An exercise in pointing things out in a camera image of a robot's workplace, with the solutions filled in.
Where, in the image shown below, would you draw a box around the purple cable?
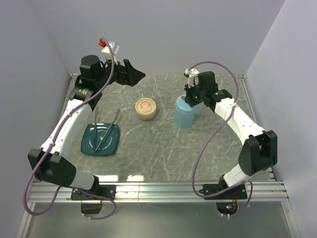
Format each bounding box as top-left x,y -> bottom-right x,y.
191,60 -> 254,219
22,37 -> 117,220

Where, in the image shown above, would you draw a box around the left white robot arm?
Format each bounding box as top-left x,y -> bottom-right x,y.
28,55 -> 146,199

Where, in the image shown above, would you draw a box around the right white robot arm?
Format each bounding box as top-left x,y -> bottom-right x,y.
184,69 -> 277,198

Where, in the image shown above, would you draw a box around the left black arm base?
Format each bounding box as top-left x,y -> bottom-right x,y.
70,184 -> 116,215

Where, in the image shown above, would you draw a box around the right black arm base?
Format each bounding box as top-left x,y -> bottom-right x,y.
199,183 -> 248,218

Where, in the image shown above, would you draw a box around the blue round lid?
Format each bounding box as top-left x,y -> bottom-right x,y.
175,94 -> 198,114

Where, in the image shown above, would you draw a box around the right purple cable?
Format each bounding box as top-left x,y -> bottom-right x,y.
191,60 -> 254,219

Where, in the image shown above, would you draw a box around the teal square plate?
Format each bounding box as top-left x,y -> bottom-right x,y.
81,123 -> 120,157

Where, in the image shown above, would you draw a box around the blue tall cup container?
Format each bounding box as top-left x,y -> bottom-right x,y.
174,107 -> 197,128

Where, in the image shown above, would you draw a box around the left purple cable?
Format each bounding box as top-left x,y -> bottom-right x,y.
22,37 -> 117,220

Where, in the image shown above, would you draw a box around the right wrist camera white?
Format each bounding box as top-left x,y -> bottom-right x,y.
184,68 -> 200,88

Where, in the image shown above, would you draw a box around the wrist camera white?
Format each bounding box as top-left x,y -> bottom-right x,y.
184,68 -> 200,88
99,38 -> 119,61

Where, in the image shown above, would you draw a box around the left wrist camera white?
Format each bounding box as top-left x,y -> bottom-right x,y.
99,38 -> 119,61

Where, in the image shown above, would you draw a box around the beige round lid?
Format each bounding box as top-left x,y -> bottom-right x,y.
135,98 -> 157,112

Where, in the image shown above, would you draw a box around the pink white bowl container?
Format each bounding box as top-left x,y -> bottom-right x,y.
136,110 -> 157,120

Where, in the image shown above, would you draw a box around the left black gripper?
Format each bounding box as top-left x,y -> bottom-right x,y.
96,55 -> 146,88

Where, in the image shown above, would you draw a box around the metal serving tongs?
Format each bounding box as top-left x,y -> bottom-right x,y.
93,109 -> 121,153

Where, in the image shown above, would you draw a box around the aluminium mounting rail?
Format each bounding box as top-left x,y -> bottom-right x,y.
14,74 -> 302,238

